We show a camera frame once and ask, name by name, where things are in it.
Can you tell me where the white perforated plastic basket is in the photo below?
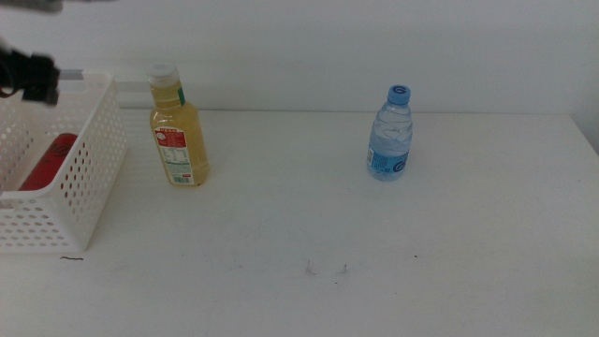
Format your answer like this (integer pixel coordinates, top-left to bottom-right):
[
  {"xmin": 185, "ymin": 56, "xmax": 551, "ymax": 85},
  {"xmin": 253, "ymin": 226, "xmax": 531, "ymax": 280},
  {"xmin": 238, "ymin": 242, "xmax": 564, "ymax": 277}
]
[{"xmin": 0, "ymin": 69, "xmax": 128, "ymax": 255}]

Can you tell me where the clear water bottle blue cap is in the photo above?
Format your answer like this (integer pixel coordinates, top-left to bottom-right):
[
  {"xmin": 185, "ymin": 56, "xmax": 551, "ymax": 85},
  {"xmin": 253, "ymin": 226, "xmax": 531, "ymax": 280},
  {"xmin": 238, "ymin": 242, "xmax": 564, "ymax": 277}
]
[{"xmin": 366, "ymin": 84, "xmax": 414, "ymax": 183}]

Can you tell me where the yellow tea bottle red label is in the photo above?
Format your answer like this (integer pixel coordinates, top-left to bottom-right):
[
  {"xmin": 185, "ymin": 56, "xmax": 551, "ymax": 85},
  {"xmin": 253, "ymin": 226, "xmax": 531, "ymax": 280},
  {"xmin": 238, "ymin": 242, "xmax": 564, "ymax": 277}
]
[{"xmin": 145, "ymin": 62, "xmax": 211, "ymax": 187}]

